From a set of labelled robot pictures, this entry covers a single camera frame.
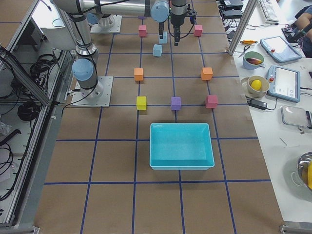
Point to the light blue foam block carried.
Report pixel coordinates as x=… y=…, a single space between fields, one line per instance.
x=163 y=39

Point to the light blue foam block centre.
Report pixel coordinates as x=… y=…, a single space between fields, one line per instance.
x=157 y=50

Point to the crimson foam block window side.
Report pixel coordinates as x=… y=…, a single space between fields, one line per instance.
x=142 y=31

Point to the crimson foam block desk side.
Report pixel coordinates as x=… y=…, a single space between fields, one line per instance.
x=198 y=30

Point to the orange foam block window side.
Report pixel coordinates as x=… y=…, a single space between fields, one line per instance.
x=138 y=74

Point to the orange foam block desk side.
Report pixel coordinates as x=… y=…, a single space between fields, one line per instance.
x=206 y=73

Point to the purple foam block near teal tray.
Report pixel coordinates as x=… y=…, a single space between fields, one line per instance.
x=175 y=103

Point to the yellow foam block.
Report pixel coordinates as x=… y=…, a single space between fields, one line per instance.
x=141 y=103

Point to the black scissors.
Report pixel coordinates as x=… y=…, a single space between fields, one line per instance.
x=246 y=47

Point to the orange brass tool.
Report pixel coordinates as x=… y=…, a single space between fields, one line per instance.
x=248 y=42

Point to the crimson foam block far corner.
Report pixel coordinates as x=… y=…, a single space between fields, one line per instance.
x=211 y=101

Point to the light blue bowl with fruit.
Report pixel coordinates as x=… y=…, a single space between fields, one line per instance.
x=252 y=60

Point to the yellow lemon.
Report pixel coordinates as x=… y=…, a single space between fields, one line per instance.
x=256 y=84

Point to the cream bowl with lemon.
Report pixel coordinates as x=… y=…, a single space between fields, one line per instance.
x=254 y=93

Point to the blue teach pendant upper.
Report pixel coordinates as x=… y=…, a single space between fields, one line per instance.
x=279 y=49

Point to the blue teach pendant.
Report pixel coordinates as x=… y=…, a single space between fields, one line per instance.
x=279 y=49
x=284 y=83

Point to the black power adapter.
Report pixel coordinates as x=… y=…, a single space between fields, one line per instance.
x=257 y=104

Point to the teal plastic tray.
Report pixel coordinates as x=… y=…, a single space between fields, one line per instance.
x=181 y=146

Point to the blue teach pendant lower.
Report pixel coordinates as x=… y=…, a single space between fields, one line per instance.
x=284 y=83

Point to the grey kitchen scale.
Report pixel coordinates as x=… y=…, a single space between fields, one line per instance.
x=295 y=116

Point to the steel bowl with bananas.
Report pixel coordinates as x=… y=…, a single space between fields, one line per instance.
x=301 y=172

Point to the aluminium frame post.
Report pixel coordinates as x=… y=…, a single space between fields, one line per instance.
x=247 y=13

